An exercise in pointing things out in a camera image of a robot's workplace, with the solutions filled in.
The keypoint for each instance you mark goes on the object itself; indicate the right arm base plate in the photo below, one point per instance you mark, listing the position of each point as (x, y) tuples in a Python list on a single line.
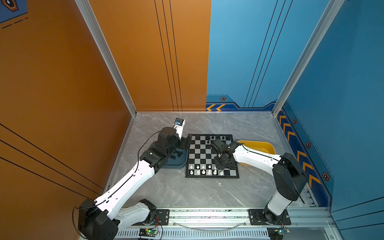
[(255, 216)]

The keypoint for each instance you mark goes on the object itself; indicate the left green circuit board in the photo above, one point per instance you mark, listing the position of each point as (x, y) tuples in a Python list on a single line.
[(148, 234)]

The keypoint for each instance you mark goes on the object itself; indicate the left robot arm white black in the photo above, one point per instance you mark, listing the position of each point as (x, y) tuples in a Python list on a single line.
[(104, 217)]

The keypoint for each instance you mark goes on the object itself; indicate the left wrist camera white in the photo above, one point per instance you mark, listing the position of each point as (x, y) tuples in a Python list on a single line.
[(179, 126)]

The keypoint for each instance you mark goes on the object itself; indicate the black chess pieces on board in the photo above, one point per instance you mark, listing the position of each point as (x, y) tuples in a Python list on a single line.
[(207, 139)]

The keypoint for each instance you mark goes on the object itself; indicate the yellow plastic tray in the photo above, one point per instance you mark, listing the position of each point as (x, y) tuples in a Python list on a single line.
[(258, 145)]

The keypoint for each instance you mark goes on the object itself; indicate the black chess pieces in tray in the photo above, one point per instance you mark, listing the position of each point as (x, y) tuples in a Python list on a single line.
[(176, 154)]

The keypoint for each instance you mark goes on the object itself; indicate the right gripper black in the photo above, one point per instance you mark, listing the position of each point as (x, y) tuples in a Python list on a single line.
[(218, 167)]

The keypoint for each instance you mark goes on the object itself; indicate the right circuit board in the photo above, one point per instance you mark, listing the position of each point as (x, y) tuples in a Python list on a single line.
[(277, 233)]

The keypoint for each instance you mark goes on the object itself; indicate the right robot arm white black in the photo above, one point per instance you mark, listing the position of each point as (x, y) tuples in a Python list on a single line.
[(290, 178)]

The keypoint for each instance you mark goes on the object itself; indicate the teal plastic tray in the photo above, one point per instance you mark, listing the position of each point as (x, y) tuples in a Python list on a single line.
[(178, 163)]

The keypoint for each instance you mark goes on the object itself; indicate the black white chessboard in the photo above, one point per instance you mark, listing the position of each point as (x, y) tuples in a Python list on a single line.
[(203, 154)]

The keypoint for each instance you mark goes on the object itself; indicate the white chess pieces row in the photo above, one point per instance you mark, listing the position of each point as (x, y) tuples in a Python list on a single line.
[(205, 170)]

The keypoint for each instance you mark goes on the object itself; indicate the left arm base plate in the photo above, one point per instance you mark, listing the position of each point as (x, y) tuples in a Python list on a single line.
[(161, 215)]

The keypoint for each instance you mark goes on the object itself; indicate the aluminium mounting rail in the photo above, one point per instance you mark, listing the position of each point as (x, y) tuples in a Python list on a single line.
[(234, 224)]

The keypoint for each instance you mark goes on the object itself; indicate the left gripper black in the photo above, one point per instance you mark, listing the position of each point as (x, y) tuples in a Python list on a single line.
[(185, 143)]

